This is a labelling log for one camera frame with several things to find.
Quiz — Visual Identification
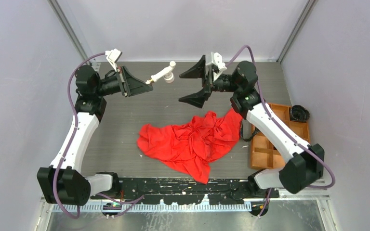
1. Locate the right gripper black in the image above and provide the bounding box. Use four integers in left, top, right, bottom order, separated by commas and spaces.
179, 55, 241, 108

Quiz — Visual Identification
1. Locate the orange compartment tray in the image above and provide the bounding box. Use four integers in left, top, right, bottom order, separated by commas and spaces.
250, 103, 311, 170

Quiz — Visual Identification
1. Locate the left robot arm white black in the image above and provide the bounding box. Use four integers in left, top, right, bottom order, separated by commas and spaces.
37, 65, 153, 206

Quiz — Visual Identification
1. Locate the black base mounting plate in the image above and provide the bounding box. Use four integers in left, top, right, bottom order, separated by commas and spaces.
90, 177, 280, 206

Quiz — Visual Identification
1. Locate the red cloth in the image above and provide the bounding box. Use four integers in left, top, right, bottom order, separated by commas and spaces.
136, 109, 242, 184

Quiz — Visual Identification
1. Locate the white faucet with chrome head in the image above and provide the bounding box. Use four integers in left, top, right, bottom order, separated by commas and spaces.
151, 61, 176, 83

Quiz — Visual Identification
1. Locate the black coiled strap outside tray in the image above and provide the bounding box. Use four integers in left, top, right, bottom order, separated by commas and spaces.
289, 104, 310, 123

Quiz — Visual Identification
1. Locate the silver metal pipe fitting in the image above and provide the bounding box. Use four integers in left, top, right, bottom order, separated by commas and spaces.
145, 79, 154, 85

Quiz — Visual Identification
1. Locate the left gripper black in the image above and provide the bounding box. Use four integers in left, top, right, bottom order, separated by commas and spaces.
94, 66, 153, 97

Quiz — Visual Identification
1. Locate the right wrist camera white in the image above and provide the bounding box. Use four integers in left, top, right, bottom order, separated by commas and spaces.
206, 52, 227, 83

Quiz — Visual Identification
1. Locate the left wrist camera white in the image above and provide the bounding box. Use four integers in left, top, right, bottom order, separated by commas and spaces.
105, 49, 122, 72

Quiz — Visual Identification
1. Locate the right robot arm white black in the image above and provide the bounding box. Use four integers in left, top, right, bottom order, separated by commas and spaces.
179, 53, 325, 198

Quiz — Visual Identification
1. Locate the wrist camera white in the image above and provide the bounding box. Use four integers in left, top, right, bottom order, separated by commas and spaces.
105, 49, 122, 72
206, 52, 227, 83

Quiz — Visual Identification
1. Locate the slotted cable duct grey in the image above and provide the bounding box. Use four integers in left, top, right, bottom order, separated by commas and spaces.
51, 203, 252, 213

